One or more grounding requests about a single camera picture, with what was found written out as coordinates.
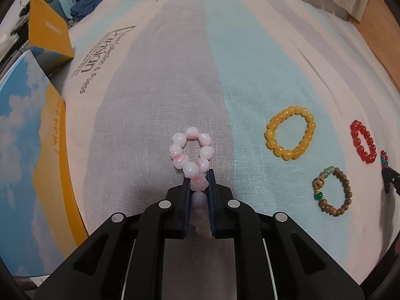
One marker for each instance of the dark blue cloth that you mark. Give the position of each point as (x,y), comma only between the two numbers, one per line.
(87,6)

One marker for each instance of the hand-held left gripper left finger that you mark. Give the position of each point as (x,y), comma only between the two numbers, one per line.
(186,206)

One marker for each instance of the teal cloth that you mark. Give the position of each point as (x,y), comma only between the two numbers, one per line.
(64,4)

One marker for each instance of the large sky print box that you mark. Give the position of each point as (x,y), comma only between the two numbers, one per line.
(25,131)

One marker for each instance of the black object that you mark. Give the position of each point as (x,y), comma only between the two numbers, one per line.
(14,40)

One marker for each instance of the striped bed sheet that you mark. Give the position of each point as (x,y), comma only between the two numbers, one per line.
(187,68)

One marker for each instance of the yellow cardboard box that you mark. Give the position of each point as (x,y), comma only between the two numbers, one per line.
(47,28)

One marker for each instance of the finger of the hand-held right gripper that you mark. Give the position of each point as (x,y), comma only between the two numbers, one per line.
(392,176)

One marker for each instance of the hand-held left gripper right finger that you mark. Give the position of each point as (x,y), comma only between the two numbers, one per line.
(211,206)

